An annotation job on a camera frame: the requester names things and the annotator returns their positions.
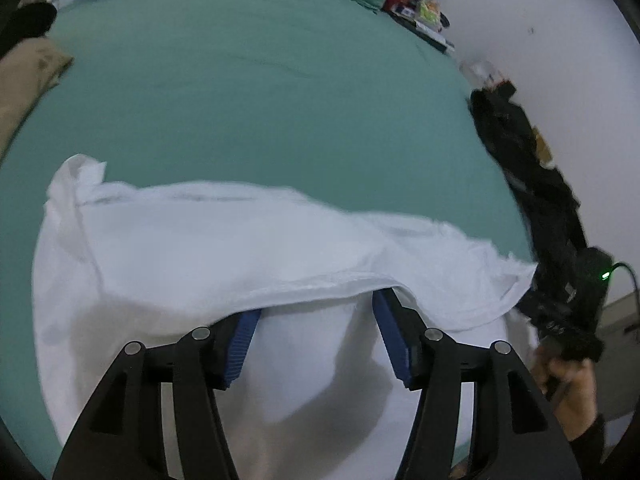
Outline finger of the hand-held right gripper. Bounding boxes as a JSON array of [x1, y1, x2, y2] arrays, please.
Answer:
[[516, 265, 552, 328]]

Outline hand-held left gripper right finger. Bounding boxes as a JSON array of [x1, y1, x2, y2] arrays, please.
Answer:
[[372, 289, 583, 480]]

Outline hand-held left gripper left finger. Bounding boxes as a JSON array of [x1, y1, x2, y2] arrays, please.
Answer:
[[52, 308, 263, 480]]

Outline white hoodie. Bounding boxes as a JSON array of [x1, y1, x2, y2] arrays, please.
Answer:
[[32, 154, 539, 480]]

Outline person's right forearm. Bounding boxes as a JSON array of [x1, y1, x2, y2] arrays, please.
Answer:
[[569, 414, 609, 480]]

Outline black clothes pile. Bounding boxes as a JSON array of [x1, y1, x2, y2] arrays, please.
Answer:
[[469, 80, 590, 273]]

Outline black folded clothes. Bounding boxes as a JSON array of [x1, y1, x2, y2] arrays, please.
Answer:
[[0, 2, 58, 57]]

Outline person's right hand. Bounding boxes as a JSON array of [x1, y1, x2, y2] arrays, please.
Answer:
[[531, 344, 601, 438]]

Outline cardboard box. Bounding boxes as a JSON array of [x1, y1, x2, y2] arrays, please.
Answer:
[[531, 126, 555, 167]]

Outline white nightstand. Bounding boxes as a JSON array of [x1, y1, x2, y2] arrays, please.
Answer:
[[461, 60, 502, 87]]

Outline bed with green sheet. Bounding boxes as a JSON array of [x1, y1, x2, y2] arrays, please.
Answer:
[[0, 0, 541, 480]]

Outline stack of books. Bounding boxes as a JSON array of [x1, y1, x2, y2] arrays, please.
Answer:
[[390, 2, 457, 54]]

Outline yellow green packet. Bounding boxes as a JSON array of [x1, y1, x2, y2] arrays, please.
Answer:
[[417, 0, 444, 29]]

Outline beige folded cloth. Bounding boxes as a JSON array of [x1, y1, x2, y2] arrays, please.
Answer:
[[0, 40, 75, 157]]

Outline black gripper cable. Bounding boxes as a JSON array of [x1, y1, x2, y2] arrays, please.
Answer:
[[611, 261, 640, 313]]

